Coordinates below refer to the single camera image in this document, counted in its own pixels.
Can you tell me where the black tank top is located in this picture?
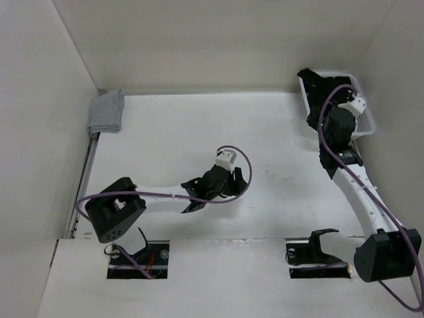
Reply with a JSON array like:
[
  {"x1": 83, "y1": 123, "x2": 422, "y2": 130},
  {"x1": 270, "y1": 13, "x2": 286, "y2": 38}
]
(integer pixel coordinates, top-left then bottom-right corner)
[{"x1": 297, "y1": 68, "x2": 353, "y2": 130}]

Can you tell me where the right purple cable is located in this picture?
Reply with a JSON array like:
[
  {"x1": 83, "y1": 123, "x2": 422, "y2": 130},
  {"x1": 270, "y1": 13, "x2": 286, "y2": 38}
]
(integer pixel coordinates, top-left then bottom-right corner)
[{"x1": 317, "y1": 84, "x2": 424, "y2": 313}]

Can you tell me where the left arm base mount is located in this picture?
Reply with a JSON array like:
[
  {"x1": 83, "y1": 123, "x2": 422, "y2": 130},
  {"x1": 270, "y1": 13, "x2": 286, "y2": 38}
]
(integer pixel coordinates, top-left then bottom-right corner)
[{"x1": 103, "y1": 240, "x2": 170, "y2": 280}]

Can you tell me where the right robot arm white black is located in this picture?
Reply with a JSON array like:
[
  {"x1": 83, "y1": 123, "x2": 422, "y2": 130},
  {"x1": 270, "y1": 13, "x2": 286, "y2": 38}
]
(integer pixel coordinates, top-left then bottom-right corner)
[{"x1": 307, "y1": 106, "x2": 422, "y2": 282}]

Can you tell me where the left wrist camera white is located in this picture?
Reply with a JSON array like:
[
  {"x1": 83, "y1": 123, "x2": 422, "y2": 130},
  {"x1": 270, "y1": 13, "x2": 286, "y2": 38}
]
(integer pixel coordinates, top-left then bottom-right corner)
[{"x1": 215, "y1": 149, "x2": 237, "y2": 170}]

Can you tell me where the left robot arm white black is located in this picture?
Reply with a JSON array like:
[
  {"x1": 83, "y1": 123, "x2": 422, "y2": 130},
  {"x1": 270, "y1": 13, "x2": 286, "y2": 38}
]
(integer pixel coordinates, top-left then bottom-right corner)
[{"x1": 76, "y1": 164, "x2": 252, "y2": 264}]

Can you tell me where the left metal table rail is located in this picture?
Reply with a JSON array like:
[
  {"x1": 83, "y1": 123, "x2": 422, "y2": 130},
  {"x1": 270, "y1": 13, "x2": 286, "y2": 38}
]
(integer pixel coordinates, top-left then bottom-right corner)
[{"x1": 64, "y1": 134, "x2": 99, "y2": 239}]

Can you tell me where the folded grey tank top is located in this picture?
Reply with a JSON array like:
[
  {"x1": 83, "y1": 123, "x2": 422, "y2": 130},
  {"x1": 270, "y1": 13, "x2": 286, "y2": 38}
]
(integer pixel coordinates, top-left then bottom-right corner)
[{"x1": 87, "y1": 88, "x2": 125, "y2": 138}]

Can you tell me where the white plastic basket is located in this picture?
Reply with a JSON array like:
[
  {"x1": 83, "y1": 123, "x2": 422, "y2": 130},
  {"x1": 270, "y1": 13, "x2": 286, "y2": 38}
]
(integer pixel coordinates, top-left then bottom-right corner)
[{"x1": 298, "y1": 69, "x2": 376, "y2": 140}]

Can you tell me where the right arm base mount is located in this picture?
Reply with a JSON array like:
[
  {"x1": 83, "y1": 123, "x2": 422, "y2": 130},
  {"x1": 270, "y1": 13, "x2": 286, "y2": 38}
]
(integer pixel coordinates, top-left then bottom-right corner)
[{"x1": 285, "y1": 240, "x2": 351, "y2": 279}]

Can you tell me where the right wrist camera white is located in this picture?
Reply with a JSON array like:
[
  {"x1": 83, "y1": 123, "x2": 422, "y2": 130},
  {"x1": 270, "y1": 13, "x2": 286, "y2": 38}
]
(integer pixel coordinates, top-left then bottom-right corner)
[{"x1": 344, "y1": 95, "x2": 366, "y2": 117}]

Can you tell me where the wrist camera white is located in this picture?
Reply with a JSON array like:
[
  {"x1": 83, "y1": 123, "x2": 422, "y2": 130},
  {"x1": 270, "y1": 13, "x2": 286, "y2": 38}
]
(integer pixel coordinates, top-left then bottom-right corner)
[
  {"x1": 344, "y1": 95, "x2": 366, "y2": 117},
  {"x1": 215, "y1": 149, "x2": 237, "y2": 170}
]

